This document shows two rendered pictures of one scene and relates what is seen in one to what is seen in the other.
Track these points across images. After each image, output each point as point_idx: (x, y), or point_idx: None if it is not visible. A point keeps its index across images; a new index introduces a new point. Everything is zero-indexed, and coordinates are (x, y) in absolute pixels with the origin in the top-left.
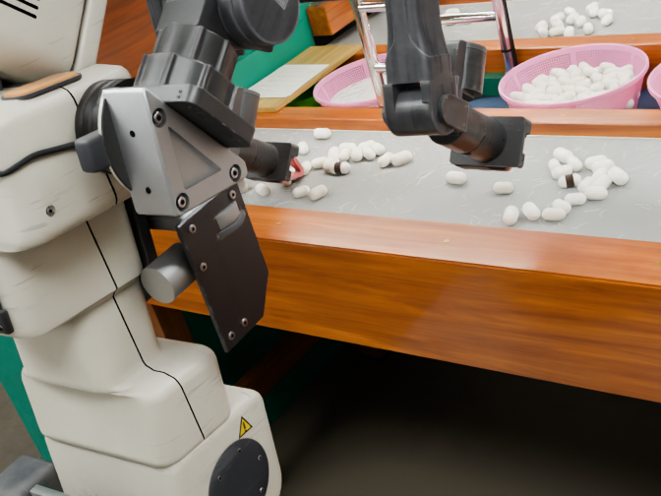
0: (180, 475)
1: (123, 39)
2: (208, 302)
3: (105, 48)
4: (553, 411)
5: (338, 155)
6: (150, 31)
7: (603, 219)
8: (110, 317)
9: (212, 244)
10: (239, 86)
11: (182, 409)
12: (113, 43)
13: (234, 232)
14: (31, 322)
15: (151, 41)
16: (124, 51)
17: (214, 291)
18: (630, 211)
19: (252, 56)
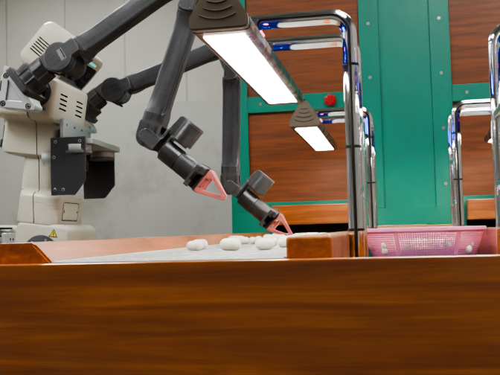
0: (18, 227)
1: (315, 166)
2: (50, 171)
3: (302, 166)
4: None
5: None
6: (334, 168)
7: None
8: (34, 164)
9: (62, 152)
10: (385, 221)
11: (29, 204)
12: (308, 165)
13: (74, 155)
14: (4, 145)
15: (333, 173)
16: (312, 172)
17: (55, 169)
18: (242, 245)
19: (403, 209)
